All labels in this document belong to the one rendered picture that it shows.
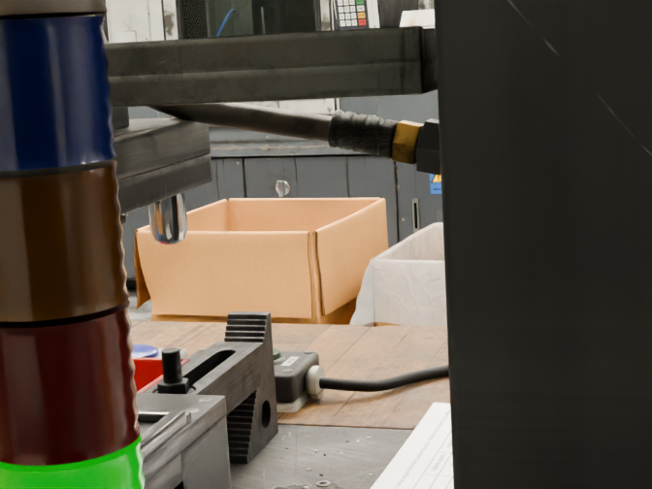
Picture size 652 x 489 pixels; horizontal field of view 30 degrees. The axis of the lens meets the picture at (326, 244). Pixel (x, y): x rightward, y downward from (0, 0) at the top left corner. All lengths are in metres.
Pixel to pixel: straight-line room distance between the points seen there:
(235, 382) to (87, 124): 0.52
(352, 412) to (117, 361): 0.63
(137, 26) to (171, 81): 5.15
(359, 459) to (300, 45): 0.40
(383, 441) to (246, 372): 0.11
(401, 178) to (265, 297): 2.36
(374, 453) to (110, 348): 0.55
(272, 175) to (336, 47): 4.91
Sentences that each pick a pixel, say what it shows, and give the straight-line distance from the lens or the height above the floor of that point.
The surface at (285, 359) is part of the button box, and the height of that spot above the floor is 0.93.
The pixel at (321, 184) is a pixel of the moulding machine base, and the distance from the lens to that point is 5.32.
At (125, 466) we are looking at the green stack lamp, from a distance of 0.31.
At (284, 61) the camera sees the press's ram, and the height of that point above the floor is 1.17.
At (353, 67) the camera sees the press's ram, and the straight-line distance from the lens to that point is 0.49.
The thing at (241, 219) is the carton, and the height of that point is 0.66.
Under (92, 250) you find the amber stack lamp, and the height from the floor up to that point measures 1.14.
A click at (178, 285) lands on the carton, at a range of 3.01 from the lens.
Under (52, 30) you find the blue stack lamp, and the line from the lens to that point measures 0.28.
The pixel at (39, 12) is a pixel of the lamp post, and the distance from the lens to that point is 0.28.
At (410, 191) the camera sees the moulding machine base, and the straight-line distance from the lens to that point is 5.20.
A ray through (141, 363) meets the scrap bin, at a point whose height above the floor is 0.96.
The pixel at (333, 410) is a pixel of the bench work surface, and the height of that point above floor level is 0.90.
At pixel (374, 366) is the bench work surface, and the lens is 1.04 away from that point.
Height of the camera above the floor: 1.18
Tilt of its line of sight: 10 degrees down
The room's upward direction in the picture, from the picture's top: 3 degrees counter-clockwise
